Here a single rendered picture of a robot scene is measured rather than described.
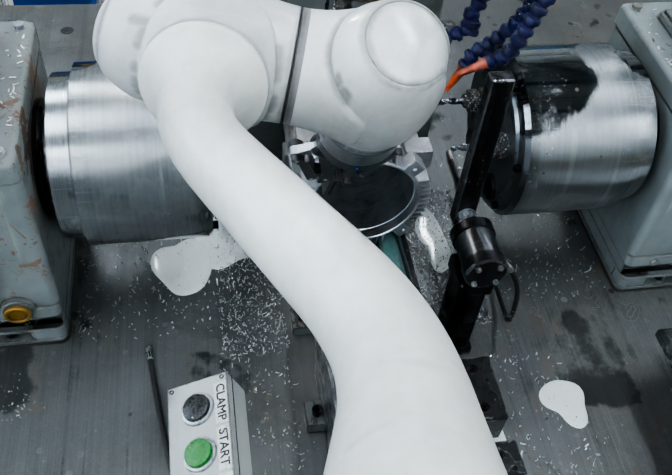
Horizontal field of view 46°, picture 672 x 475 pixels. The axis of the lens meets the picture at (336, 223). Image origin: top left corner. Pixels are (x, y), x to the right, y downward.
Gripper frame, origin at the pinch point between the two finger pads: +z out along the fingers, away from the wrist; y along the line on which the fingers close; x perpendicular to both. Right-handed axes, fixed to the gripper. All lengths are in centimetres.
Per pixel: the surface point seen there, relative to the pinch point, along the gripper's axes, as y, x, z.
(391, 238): -11.2, 5.4, 18.1
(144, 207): 23.6, 1.4, 4.3
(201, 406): 17.7, 26.4, -12.0
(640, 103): -43.7, -7.6, -0.5
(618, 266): -49, 12, 23
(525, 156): -27.2, -1.8, 2.1
